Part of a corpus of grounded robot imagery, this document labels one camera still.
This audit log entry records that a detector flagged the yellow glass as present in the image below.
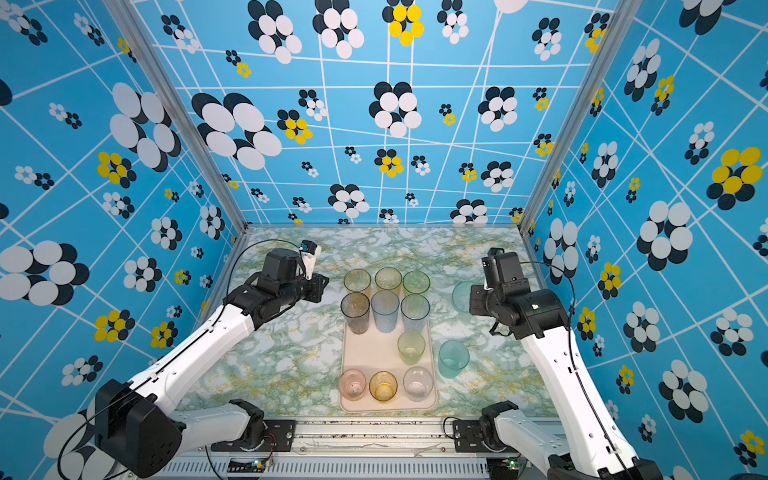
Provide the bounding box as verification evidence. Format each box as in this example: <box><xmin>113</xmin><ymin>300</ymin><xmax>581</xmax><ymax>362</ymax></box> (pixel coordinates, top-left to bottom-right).
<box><xmin>374</xmin><ymin>267</ymin><xmax>403</xmax><ymax>295</ymax></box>
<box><xmin>343</xmin><ymin>268</ymin><xmax>372</xmax><ymax>295</ymax></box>

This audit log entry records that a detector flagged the dark grey clear glass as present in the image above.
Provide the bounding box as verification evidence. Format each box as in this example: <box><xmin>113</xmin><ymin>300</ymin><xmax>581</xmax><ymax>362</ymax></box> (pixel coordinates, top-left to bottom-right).
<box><xmin>340</xmin><ymin>292</ymin><xmax>370</xmax><ymax>335</ymax></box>

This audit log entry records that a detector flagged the teal clear glass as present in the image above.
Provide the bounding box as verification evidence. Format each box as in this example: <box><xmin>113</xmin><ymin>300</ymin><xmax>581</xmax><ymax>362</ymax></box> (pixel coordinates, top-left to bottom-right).
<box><xmin>400</xmin><ymin>294</ymin><xmax>431</xmax><ymax>332</ymax></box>

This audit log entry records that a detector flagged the green clear glass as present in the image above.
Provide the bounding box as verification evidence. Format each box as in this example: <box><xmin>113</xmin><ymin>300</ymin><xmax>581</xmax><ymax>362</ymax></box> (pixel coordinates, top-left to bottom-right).
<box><xmin>402</xmin><ymin>270</ymin><xmax>431</xmax><ymax>295</ymax></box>

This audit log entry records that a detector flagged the blue clear glass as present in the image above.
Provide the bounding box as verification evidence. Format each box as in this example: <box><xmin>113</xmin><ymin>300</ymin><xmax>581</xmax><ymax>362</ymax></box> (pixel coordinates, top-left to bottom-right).
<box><xmin>370</xmin><ymin>290</ymin><xmax>400</xmax><ymax>333</ymax></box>

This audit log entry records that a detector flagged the frosted light green glass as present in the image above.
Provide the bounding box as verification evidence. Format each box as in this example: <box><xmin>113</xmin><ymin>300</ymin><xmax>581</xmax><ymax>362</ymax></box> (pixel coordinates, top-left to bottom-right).
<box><xmin>397</xmin><ymin>330</ymin><xmax>426</xmax><ymax>365</ymax></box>

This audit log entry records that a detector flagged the frosted white glass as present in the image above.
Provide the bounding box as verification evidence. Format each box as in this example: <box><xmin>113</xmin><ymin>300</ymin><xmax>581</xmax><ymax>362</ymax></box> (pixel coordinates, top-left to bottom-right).
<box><xmin>403</xmin><ymin>366</ymin><xmax>434</xmax><ymax>402</ymax></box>

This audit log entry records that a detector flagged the frosted pink glass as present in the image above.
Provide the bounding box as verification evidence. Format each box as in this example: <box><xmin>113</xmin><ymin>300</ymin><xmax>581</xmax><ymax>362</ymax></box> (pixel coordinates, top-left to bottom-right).
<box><xmin>338</xmin><ymin>368</ymin><xmax>368</xmax><ymax>401</ymax></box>

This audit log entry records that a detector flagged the olive clear small glass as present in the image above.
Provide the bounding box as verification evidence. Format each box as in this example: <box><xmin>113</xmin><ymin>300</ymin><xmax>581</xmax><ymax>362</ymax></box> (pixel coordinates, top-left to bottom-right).
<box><xmin>369</xmin><ymin>371</ymin><xmax>398</xmax><ymax>403</ymax></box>

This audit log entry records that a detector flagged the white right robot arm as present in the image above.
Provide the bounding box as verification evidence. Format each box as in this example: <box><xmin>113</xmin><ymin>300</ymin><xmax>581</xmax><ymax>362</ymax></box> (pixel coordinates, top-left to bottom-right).
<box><xmin>469</xmin><ymin>285</ymin><xmax>662</xmax><ymax>479</ymax></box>

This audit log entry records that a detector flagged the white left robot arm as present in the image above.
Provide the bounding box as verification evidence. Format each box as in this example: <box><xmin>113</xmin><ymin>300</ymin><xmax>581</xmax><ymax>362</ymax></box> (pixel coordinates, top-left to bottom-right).
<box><xmin>94</xmin><ymin>274</ymin><xmax>329</xmax><ymax>478</ymax></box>

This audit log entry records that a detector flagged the beige rectangular tray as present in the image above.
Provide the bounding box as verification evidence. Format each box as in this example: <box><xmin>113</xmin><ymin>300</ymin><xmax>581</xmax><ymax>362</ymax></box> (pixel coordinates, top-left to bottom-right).
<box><xmin>339</xmin><ymin>319</ymin><xmax>438</xmax><ymax>415</ymax></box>

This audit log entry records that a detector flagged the green circuit board right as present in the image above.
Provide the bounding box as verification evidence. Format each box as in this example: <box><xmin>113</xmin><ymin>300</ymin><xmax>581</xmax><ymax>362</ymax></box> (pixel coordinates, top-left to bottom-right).
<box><xmin>486</xmin><ymin>458</ymin><xmax>527</xmax><ymax>480</ymax></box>

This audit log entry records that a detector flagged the green circuit board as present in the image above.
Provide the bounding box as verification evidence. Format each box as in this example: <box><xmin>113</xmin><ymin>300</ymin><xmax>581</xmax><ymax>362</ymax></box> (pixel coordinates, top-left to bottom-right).
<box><xmin>227</xmin><ymin>458</ymin><xmax>272</xmax><ymax>474</ymax></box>
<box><xmin>486</xmin><ymin>458</ymin><xmax>527</xmax><ymax>480</ymax></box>

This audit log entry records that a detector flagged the green circuit board left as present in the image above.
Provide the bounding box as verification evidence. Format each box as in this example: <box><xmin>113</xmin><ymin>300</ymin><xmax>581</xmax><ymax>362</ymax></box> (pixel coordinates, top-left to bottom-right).
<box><xmin>227</xmin><ymin>458</ymin><xmax>272</xmax><ymax>474</ymax></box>

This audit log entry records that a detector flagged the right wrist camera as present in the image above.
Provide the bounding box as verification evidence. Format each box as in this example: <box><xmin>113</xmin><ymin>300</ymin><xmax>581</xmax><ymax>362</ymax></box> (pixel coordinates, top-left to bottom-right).
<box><xmin>482</xmin><ymin>247</ymin><xmax>531</xmax><ymax>296</ymax></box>

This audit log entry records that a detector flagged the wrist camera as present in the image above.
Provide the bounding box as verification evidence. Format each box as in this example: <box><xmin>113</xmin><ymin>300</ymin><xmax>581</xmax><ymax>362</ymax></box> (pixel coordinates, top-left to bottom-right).
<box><xmin>261</xmin><ymin>240</ymin><xmax>322</xmax><ymax>284</ymax></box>
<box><xmin>482</xmin><ymin>247</ymin><xmax>531</xmax><ymax>296</ymax></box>

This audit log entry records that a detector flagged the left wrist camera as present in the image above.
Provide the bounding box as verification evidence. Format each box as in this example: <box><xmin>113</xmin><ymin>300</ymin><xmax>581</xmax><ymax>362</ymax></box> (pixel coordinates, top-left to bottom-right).
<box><xmin>261</xmin><ymin>240</ymin><xmax>322</xmax><ymax>284</ymax></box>

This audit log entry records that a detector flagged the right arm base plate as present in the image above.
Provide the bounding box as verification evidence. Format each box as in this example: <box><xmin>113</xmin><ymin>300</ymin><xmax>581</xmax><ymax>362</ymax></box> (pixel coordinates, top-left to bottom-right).
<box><xmin>449</xmin><ymin>419</ymin><xmax>493</xmax><ymax>453</ymax></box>

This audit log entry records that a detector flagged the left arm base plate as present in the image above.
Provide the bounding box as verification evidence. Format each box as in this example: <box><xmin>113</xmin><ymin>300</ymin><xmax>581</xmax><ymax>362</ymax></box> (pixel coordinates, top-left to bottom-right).
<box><xmin>210</xmin><ymin>419</ymin><xmax>297</xmax><ymax>453</ymax></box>

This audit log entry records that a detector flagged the aluminium front rail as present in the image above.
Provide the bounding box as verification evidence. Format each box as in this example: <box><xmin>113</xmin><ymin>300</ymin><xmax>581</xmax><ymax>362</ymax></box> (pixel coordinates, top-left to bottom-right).
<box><xmin>158</xmin><ymin>416</ymin><xmax>546</xmax><ymax>479</ymax></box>

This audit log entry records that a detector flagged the aluminium corner post right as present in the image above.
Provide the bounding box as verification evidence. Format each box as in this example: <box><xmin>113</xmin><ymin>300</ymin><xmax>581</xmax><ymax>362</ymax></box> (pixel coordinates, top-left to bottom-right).
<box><xmin>519</xmin><ymin>0</ymin><xmax>642</xmax><ymax>234</ymax></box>

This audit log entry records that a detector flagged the aluminium corner post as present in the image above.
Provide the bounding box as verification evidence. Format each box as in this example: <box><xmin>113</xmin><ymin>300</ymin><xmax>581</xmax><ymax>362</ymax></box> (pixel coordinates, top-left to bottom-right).
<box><xmin>519</xmin><ymin>0</ymin><xmax>642</xmax><ymax>234</ymax></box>
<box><xmin>104</xmin><ymin>1</ymin><xmax>247</xmax><ymax>234</ymax></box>

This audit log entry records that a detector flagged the aluminium corner post left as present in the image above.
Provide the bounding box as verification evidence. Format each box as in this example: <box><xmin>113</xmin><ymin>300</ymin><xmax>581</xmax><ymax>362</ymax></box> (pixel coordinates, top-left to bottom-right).
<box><xmin>104</xmin><ymin>1</ymin><xmax>247</xmax><ymax>234</ymax></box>

